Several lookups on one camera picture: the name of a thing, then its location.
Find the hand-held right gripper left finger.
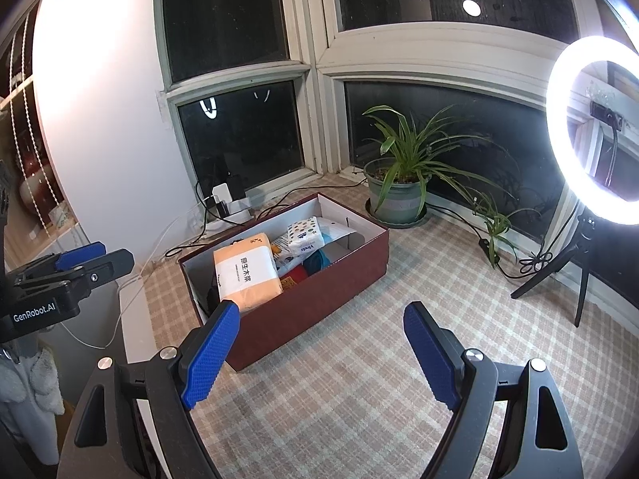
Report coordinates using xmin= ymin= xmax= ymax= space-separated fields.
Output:
xmin=56 ymin=299 xmax=241 ymax=479

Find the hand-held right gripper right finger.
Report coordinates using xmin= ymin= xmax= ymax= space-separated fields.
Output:
xmin=403 ymin=302 xmax=585 ymax=479

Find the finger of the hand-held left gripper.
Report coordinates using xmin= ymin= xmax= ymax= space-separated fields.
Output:
xmin=15 ymin=248 xmax=135 ymax=294
xmin=10 ymin=241 xmax=107 ymax=280

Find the orange tissue pack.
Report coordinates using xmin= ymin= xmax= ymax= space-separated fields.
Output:
xmin=213 ymin=233 xmax=285 ymax=315

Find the dark red cardboard box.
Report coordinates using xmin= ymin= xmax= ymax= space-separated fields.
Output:
xmin=178 ymin=192 xmax=390 ymax=372

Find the red packet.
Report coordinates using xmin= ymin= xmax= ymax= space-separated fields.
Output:
xmin=278 ymin=265 xmax=310 ymax=293

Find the teal soft item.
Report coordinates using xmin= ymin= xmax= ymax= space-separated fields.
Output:
xmin=302 ymin=248 xmax=333 ymax=277

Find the white patterned tissue pack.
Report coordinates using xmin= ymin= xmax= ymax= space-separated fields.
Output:
xmin=284 ymin=216 xmax=325 ymax=256

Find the white face mask packet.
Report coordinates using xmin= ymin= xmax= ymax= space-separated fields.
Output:
xmin=272 ymin=218 xmax=358 ymax=270

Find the brown vase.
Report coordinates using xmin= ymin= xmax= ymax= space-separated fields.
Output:
xmin=19 ymin=157 xmax=61 ymax=210

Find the grey fleece garment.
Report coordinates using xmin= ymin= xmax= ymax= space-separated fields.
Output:
xmin=0 ymin=344 xmax=65 ymax=465

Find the white power strip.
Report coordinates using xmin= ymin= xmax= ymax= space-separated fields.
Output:
xmin=202 ymin=174 xmax=256 ymax=233

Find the green plant in grey pot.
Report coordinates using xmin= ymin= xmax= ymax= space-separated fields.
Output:
xmin=362 ymin=105 xmax=515 ymax=228

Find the black tripod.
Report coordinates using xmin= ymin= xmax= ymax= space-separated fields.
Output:
xmin=510 ymin=212 xmax=615 ymax=329

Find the black phone holder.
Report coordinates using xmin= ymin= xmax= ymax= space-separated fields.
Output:
xmin=589 ymin=100 xmax=626 ymax=185

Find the black ring light cable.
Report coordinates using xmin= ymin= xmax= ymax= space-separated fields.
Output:
xmin=427 ymin=204 xmax=555 ymax=280

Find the white ring light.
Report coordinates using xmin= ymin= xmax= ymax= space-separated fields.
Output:
xmin=545 ymin=36 xmax=639 ymax=225

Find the white window frame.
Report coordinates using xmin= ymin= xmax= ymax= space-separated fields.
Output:
xmin=152 ymin=0 xmax=639 ymax=200

